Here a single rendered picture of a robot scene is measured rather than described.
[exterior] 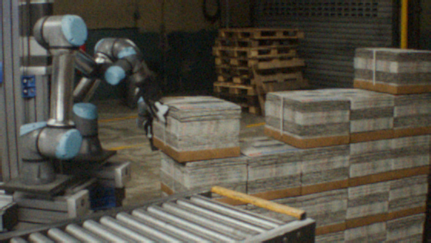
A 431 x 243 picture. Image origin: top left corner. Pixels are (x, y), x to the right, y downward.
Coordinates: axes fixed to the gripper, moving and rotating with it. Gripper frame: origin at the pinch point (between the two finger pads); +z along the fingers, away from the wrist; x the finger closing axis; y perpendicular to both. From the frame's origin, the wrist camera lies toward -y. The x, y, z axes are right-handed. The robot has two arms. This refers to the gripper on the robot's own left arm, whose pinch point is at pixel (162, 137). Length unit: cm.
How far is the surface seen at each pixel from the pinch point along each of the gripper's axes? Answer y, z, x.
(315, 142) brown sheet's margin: 0, 43, 62
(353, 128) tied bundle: 5, 42, 86
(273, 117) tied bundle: 9, 14, 55
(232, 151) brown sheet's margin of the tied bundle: 0.5, 45.0, 18.0
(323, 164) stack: -11, 42, 69
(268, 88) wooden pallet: -44, -505, 324
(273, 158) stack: -5, 43, 40
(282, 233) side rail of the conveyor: -5, 130, -3
